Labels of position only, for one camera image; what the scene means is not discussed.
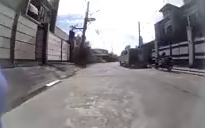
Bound distant low building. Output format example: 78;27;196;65
89;48;119;64

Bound pale van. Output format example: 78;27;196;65
118;47;151;69

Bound utility pole with crossarms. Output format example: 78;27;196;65
69;0;97;67

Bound grey concrete road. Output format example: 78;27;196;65
1;61;205;128

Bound thin utility pole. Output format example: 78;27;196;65
137;21;142;50

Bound parked motorcycle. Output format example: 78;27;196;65
153;52;175;73

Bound grey concrete pavement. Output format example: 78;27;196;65
1;62;83;113

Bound pale panelled fence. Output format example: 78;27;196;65
139;34;205;70

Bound dark multi-storey building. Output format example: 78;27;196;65
153;0;205;48

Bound raised concrete pavement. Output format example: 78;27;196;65
171;65;205;79

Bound building behind wall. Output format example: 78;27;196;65
24;0;61;33

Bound pale panelled boundary wall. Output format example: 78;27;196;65
0;0;72;68

